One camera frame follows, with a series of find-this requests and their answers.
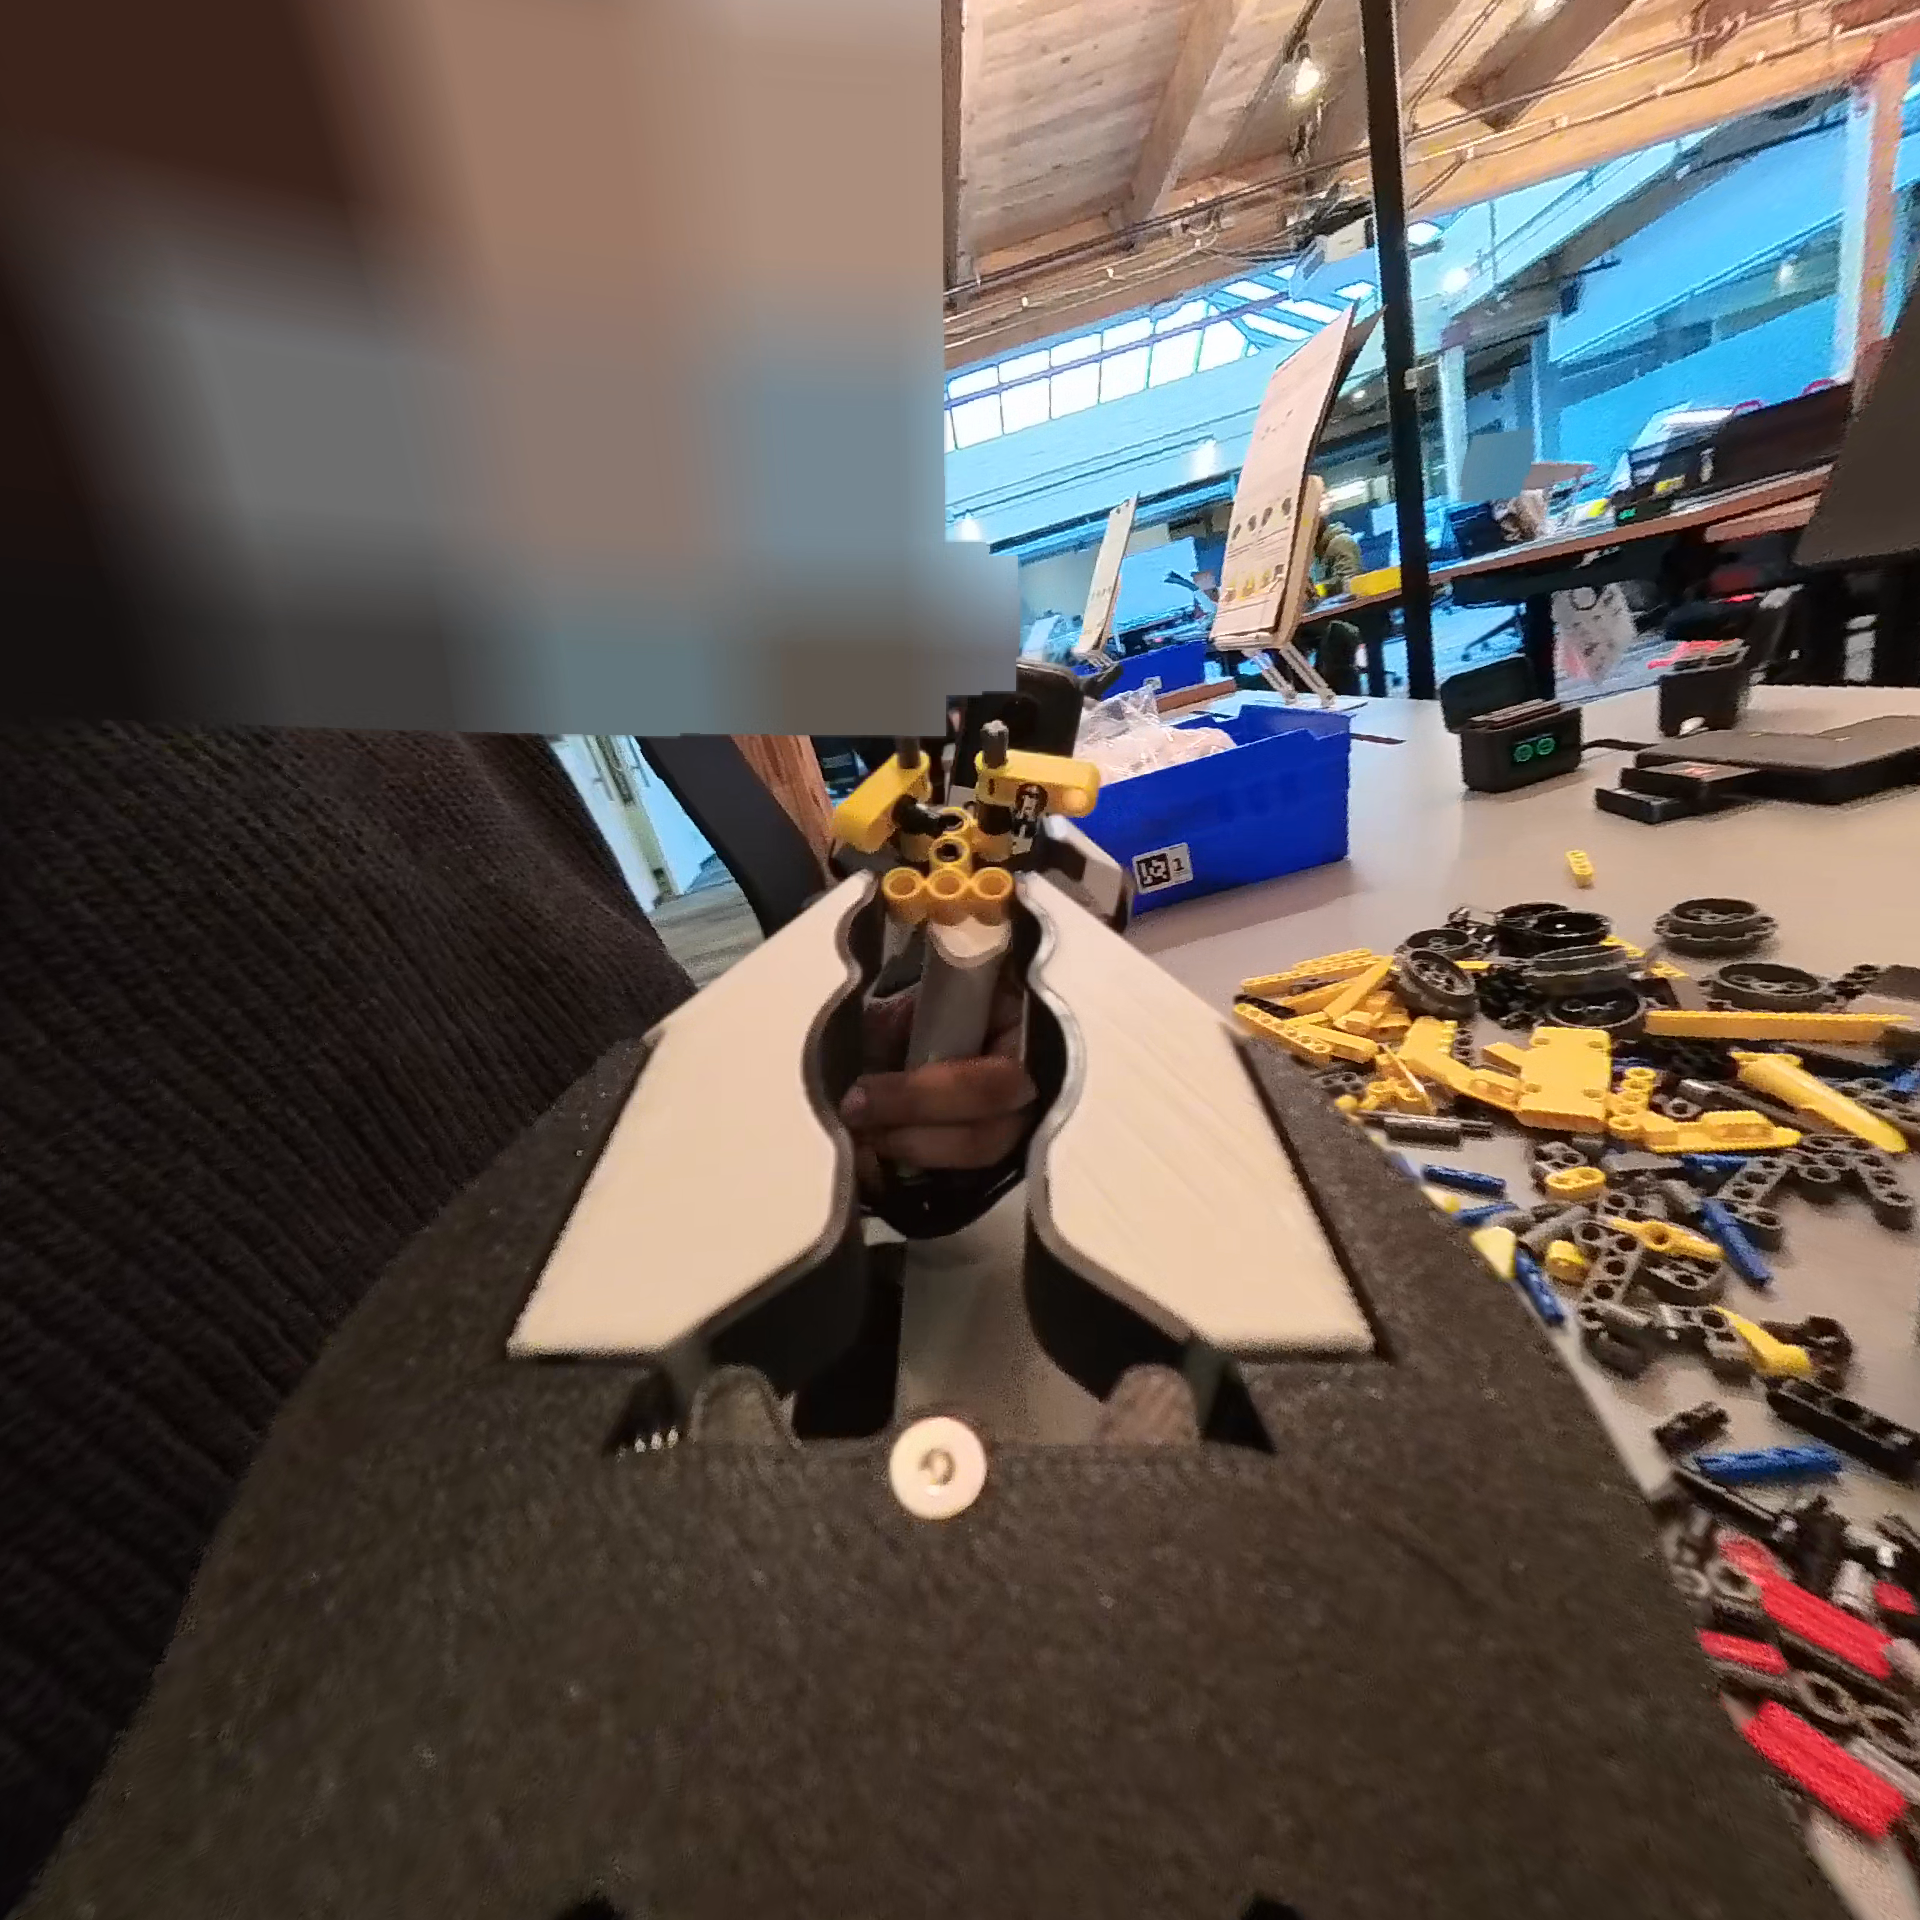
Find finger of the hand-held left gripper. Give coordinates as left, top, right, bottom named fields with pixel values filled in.
left=1045, top=813, right=1136, bottom=935

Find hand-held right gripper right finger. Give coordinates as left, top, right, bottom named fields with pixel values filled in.
left=1019, top=881, right=1379, bottom=1390

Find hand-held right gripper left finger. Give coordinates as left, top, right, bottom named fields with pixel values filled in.
left=507, top=871, right=902, bottom=1390

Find yellow black brick assembly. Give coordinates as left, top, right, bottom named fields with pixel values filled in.
left=830, top=719, right=1106, bottom=932

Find person's left hand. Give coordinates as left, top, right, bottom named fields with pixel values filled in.
left=837, top=1049, right=1039, bottom=1191

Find blue plastic bin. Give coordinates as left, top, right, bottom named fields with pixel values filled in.
left=1068, top=702, right=1356, bottom=921

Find clear plastic bag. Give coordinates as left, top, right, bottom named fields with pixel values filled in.
left=1072, top=688, right=1243, bottom=758

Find small white sign board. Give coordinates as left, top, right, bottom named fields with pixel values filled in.
left=1072, top=496, right=1142, bottom=662

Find pile of yellow black bricks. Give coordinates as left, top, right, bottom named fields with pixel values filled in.
left=1230, top=896, right=1920, bottom=1518

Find large white sign board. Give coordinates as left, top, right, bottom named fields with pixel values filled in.
left=1210, top=303, right=1384, bottom=656

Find black charging case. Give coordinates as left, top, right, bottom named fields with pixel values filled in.
left=1458, top=702, right=1586, bottom=792

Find person's black sweater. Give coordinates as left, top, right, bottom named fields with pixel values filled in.
left=0, top=727, right=704, bottom=1913

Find white bag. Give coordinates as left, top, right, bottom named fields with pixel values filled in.
left=1551, top=583, right=1642, bottom=684

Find black pole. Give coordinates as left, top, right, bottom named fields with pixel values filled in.
left=1357, top=0, right=1444, bottom=702

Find small black box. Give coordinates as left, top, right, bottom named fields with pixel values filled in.
left=1654, top=639, right=1754, bottom=741

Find long wooden desk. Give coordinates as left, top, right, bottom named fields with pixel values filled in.
left=1303, top=461, right=1854, bottom=607

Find black flat box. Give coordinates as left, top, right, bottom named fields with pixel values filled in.
left=1592, top=712, right=1920, bottom=829

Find dark monitor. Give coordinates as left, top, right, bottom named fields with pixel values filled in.
left=1792, top=292, right=1920, bottom=570

